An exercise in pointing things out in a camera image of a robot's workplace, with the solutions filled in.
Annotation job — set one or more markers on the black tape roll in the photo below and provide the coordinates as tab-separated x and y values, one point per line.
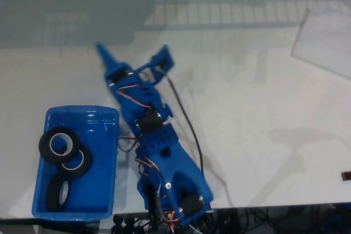
86	164
45	146
53	193

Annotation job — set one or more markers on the blue plastic bin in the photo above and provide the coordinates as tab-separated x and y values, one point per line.
96	184

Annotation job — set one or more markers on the black clamp knob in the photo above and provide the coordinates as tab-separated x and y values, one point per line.
129	221
117	221

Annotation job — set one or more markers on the clear plastic panel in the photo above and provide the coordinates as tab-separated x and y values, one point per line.
323	42

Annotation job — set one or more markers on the small brown block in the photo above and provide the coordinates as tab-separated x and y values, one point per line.
346	176

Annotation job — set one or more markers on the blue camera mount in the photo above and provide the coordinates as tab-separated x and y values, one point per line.
164	58

